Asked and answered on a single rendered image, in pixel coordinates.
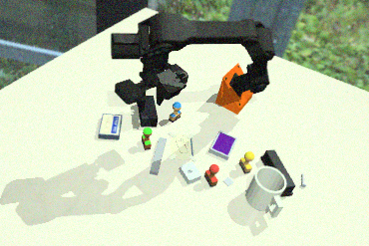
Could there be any red rubber stamp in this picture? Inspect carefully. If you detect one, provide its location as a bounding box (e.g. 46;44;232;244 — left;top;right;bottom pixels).
204;164;219;187

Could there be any purple ink pad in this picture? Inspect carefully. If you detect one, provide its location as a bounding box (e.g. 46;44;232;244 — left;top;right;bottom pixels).
209;130;237;160

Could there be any white mug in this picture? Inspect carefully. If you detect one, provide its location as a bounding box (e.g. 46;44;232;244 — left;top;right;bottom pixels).
246;166;286;218

